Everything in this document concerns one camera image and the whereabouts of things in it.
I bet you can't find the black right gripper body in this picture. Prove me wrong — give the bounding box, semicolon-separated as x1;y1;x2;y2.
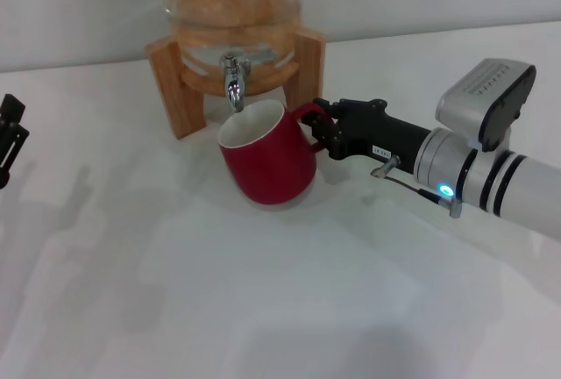
328;98;433;176

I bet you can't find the red ceramic cup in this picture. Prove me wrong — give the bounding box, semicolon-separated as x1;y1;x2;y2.
217;98;328;207

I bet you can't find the chrome faucet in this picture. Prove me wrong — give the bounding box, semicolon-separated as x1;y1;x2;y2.
218;52;252;114

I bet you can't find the wooden dispenser stand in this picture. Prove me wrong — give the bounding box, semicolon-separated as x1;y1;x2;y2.
145;27;328;141

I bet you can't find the thin cable with metal plugs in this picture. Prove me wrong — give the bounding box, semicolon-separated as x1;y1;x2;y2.
370;154;464;219

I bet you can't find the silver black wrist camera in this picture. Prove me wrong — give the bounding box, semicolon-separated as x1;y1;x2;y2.
434;58;537;154

